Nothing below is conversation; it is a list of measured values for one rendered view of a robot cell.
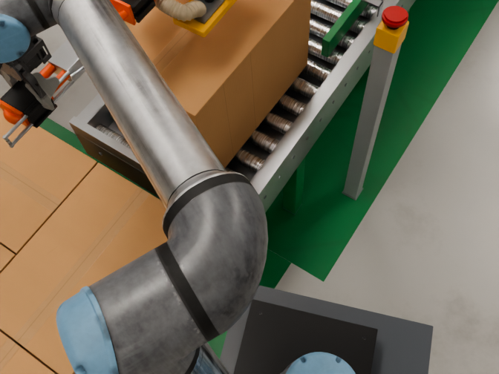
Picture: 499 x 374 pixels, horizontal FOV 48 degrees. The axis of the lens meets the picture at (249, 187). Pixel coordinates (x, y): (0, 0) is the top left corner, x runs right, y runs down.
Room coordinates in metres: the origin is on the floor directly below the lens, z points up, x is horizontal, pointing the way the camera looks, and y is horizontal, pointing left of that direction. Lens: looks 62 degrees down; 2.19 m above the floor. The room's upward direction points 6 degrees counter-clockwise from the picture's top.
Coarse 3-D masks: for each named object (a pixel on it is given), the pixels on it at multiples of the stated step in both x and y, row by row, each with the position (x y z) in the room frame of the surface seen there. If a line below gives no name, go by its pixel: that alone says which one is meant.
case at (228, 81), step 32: (256, 0) 1.28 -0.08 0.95; (288, 0) 1.26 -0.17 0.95; (160, 32) 1.19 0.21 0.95; (192, 32) 1.18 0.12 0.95; (224, 32) 1.17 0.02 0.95; (256, 32) 1.15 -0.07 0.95; (288, 32) 1.24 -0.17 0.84; (160, 64) 1.07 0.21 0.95; (192, 64) 1.06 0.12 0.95; (224, 64) 1.05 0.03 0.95; (256, 64) 1.10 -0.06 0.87; (288, 64) 1.24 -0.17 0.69; (192, 96) 0.95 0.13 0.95; (224, 96) 0.98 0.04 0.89; (256, 96) 1.10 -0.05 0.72; (224, 128) 0.96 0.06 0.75; (224, 160) 0.95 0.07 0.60
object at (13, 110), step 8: (16, 88) 0.79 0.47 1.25; (24, 88) 0.79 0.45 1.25; (8, 96) 0.77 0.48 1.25; (16, 96) 0.77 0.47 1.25; (24, 96) 0.76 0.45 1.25; (32, 96) 0.76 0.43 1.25; (0, 104) 0.76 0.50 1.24; (8, 104) 0.75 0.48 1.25; (16, 104) 0.75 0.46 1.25; (24, 104) 0.75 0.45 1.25; (16, 112) 0.73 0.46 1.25
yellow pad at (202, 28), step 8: (192, 0) 1.14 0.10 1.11; (200, 0) 1.13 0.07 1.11; (208, 0) 1.12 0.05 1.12; (216, 0) 1.12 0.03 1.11; (224, 0) 1.12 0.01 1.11; (232, 0) 1.13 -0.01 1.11; (208, 8) 1.10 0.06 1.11; (216, 8) 1.09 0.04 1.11; (224, 8) 1.10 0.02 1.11; (208, 16) 1.07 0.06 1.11; (216, 16) 1.07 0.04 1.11; (184, 24) 1.06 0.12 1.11; (192, 24) 1.05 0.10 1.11; (200, 24) 1.05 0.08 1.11; (208, 24) 1.05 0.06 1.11; (200, 32) 1.03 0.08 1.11; (208, 32) 1.03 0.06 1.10
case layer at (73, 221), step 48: (0, 144) 1.14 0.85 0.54; (48, 144) 1.12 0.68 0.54; (0, 192) 0.95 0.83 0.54; (48, 192) 0.93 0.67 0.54; (96, 192) 0.91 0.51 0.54; (144, 192) 0.89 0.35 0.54; (0, 240) 0.77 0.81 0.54; (48, 240) 0.75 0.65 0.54; (96, 240) 0.73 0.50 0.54; (144, 240) 0.72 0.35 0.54; (0, 288) 0.61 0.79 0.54; (48, 288) 0.59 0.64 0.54; (0, 336) 0.46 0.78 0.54; (48, 336) 0.44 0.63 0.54
